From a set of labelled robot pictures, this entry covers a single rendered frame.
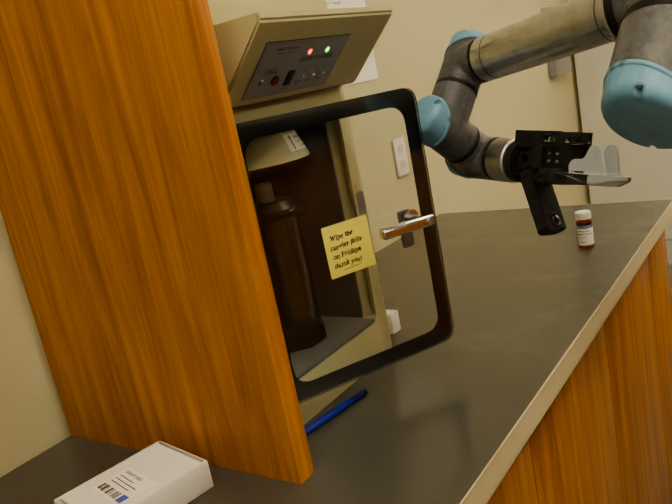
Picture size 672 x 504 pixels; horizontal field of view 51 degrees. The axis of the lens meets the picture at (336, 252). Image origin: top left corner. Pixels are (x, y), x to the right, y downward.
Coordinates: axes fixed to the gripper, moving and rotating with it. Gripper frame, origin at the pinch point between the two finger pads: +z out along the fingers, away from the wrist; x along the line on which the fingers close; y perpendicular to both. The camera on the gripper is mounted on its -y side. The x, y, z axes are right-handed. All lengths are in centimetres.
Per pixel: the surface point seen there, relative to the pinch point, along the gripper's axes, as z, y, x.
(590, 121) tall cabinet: -183, 16, 217
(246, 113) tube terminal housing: -25, 8, -48
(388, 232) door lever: -13.7, -7.8, -30.7
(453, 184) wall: -123, -11, 76
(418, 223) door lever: -13.6, -6.7, -25.6
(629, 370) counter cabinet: -28, -44, 47
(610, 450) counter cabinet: -18, -55, 31
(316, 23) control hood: -17.4, 19.3, -41.3
